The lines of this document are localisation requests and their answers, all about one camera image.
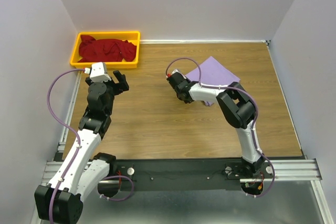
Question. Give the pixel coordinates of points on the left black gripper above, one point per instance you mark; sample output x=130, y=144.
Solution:
x=116, y=84

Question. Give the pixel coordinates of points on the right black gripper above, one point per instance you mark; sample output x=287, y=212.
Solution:
x=180, y=87

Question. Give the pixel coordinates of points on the lavender t shirt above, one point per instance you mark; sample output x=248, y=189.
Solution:
x=208, y=76

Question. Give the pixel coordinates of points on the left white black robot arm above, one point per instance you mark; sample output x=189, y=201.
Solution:
x=61, y=200

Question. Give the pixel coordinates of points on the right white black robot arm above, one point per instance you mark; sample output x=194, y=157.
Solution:
x=238, y=108

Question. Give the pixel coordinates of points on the red t shirt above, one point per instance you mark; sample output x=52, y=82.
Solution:
x=105, y=50

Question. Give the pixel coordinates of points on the yellow plastic bin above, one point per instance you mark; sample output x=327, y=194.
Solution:
x=130, y=36

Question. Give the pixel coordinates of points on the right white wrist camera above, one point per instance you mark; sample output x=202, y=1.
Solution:
x=168, y=74

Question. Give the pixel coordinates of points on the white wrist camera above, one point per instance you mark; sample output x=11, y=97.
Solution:
x=98, y=72
x=168, y=74

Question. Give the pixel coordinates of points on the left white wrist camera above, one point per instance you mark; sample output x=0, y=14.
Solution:
x=98, y=72

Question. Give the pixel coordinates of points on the left side aluminium rail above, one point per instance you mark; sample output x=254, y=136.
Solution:
x=61, y=147

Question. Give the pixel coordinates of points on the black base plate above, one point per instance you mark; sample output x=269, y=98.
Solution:
x=181, y=175

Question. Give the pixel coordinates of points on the aluminium frame rail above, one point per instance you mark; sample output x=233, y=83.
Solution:
x=285, y=170

